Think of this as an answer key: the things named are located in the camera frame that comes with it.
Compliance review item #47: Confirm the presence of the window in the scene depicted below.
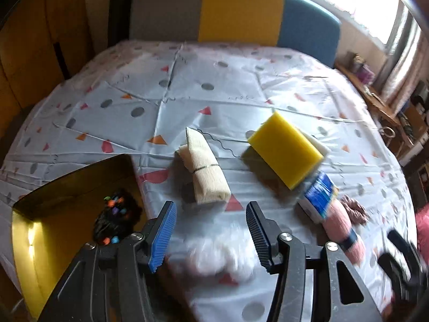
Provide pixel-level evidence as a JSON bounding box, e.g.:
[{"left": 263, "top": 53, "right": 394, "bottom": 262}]
[{"left": 295, "top": 0, "right": 403, "bottom": 41}]

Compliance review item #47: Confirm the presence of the cluttered wooden shelf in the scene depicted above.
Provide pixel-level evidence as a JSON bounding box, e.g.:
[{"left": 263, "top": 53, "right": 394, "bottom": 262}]
[{"left": 335, "top": 52, "right": 429, "bottom": 165}]

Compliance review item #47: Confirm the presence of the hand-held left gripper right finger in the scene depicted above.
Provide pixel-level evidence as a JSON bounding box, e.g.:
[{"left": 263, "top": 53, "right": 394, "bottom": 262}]
[{"left": 246, "top": 201, "right": 384, "bottom": 322}]

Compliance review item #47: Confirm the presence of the brown scrunchie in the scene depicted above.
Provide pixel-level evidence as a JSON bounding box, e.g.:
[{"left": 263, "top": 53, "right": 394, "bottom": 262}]
[{"left": 340, "top": 196, "right": 371, "bottom": 225}]

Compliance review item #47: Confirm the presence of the blue tissue packet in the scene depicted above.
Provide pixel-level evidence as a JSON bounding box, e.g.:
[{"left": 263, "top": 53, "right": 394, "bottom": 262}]
[{"left": 297, "top": 171, "right": 340, "bottom": 224}]

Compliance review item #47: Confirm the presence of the wooden wardrobe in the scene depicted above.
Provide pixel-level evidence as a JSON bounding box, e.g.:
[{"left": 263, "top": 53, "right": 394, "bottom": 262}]
[{"left": 0, "top": 0, "right": 93, "bottom": 118}]

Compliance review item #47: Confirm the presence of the pink yarn skein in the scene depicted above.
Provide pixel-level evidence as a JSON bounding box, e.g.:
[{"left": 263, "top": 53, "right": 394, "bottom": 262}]
[{"left": 322, "top": 198, "right": 367, "bottom": 264}]

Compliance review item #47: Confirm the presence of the curtain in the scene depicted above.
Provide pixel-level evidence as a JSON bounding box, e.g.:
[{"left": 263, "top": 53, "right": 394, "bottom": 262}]
[{"left": 375, "top": 7, "right": 429, "bottom": 111}]

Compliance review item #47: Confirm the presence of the black chair back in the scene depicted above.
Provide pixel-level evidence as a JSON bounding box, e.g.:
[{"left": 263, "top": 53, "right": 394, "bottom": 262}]
[{"left": 107, "top": 0, "right": 141, "bottom": 49}]

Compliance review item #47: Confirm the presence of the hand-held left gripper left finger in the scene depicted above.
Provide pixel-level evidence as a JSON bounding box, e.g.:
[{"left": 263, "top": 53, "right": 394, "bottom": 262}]
[{"left": 38, "top": 200, "right": 177, "bottom": 322}]

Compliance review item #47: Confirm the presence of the yellow tray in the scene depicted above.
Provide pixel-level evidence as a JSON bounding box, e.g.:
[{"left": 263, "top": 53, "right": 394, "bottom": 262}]
[{"left": 10, "top": 153, "right": 145, "bottom": 319}]

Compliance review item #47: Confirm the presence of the pink cushion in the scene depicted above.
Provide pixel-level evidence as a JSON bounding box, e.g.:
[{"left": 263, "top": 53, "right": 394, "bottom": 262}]
[{"left": 415, "top": 204, "right": 429, "bottom": 244}]

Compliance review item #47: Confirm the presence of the printed tablecloth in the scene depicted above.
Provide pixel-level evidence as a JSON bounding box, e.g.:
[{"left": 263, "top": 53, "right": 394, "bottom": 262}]
[{"left": 0, "top": 38, "right": 419, "bottom": 322}]

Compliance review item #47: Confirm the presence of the white sponge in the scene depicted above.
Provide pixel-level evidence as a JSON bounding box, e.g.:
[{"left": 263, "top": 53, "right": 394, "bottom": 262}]
[{"left": 303, "top": 130, "right": 331, "bottom": 159}]

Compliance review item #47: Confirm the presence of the white cotton wad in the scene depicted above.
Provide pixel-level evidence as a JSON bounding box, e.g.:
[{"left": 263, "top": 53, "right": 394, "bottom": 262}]
[{"left": 168, "top": 228, "right": 265, "bottom": 282}]

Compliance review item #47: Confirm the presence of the grey yellow blue chair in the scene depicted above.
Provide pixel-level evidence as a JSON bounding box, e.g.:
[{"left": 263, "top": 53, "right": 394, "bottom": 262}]
[{"left": 129, "top": 0, "right": 342, "bottom": 69}]

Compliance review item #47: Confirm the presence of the purple jar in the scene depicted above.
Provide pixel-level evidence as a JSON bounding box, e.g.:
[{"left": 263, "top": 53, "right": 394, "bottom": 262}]
[{"left": 357, "top": 62, "right": 374, "bottom": 83}]

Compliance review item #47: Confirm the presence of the black beaded hair tie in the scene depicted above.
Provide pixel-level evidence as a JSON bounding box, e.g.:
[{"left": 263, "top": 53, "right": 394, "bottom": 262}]
[{"left": 92, "top": 189, "right": 143, "bottom": 245}]

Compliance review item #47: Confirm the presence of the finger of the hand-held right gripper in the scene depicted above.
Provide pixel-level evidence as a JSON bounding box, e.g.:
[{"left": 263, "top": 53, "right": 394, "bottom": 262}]
[
  {"left": 378, "top": 253, "right": 411, "bottom": 297},
  {"left": 387, "top": 230, "right": 423, "bottom": 276}
]

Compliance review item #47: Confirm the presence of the beige rolled bandage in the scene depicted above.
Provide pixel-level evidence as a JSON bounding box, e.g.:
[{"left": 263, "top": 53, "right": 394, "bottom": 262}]
[{"left": 174, "top": 127, "right": 232, "bottom": 205}]

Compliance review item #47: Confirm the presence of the yellow sponge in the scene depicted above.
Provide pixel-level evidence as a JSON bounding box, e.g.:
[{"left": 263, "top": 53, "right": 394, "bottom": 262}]
[{"left": 247, "top": 111, "right": 325, "bottom": 190}]

